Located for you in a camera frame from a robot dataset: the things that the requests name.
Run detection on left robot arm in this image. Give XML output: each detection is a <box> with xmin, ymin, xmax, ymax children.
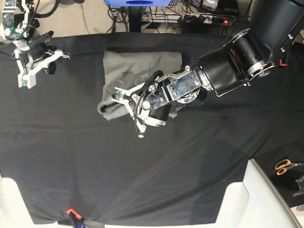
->
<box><xmin>112</xmin><ymin>0</ymin><xmax>304</xmax><ymax>138</ymax></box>

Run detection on red black clamp right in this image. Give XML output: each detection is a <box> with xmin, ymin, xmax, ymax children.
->
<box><xmin>279</xmin><ymin>59</ymin><xmax>287</xmax><ymax>67</ymax></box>

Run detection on black table stand post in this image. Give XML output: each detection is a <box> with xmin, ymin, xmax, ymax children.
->
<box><xmin>127</xmin><ymin>6</ymin><xmax>145</xmax><ymax>32</ymax></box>

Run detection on white furniture left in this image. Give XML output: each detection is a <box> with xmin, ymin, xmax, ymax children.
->
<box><xmin>0</xmin><ymin>177</ymin><xmax>58</xmax><ymax>228</ymax></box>

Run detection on white furniture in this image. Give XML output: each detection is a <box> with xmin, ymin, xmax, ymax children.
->
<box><xmin>215</xmin><ymin>159</ymin><xmax>301</xmax><ymax>228</ymax></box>
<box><xmin>0</xmin><ymin>177</ymin><xmax>58</xmax><ymax>228</ymax></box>

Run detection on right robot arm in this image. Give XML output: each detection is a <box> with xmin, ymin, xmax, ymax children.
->
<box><xmin>0</xmin><ymin>0</ymin><xmax>70</xmax><ymax>89</ymax></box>

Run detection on grey T-shirt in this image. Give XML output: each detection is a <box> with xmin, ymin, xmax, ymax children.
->
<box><xmin>97</xmin><ymin>51</ymin><xmax>182</xmax><ymax>121</ymax></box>

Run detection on red blue clamp bottom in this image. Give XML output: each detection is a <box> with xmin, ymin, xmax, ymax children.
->
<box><xmin>66</xmin><ymin>208</ymin><xmax>86</xmax><ymax>228</ymax></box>

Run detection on blue box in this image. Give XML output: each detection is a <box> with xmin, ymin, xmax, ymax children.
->
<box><xmin>105</xmin><ymin>0</ymin><xmax>171</xmax><ymax>7</ymax></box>

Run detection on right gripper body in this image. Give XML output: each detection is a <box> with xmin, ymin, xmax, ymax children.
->
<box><xmin>13</xmin><ymin>41</ymin><xmax>70</xmax><ymax>89</ymax></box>

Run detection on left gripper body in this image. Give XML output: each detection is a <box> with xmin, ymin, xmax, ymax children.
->
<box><xmin>112</xmin><ymin>82</ymin><xmax>177</xmax><ymax>138</ymax></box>

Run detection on black table cloth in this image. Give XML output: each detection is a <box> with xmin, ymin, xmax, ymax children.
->
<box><xmin>0</xmin><ymin>33</ymin><xmax>304</xmax><ymax>226</ymax></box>

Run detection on orange handled scissors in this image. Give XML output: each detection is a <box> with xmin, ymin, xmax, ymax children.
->
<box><xmin>275</xmin><ymin>159</ymin><xmax>304</xmax><ymax>176</ymax></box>

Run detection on black power strip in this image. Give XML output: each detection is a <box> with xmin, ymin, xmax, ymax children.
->
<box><xmin>182</xmin><ymin>13</ymin><xmax>237</xmax><ymax>26</ymax></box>

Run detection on black device right edge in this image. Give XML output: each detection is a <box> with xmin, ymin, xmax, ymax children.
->
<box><xmin>293</xmin><ymin>176</ymin><xmax>304</xmax><ymax>197</ymax></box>

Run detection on white furniture right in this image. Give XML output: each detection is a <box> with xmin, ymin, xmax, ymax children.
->
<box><xmin>215</xmin><ymin>159</ymin><xmax>301</xmax><ymax>228</ymax></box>

